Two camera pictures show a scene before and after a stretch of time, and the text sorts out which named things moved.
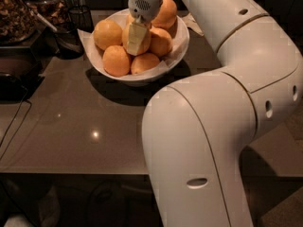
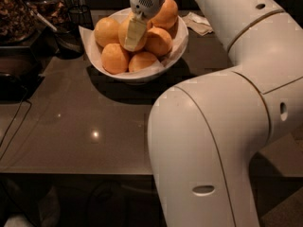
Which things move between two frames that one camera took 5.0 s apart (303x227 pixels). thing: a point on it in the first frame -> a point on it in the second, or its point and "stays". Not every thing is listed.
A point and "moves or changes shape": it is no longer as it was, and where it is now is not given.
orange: x=146 y=43 moves or changes shape
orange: x=142 y=61 stays
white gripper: x=144 y=6 stays
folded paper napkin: x=191 y=23 stays
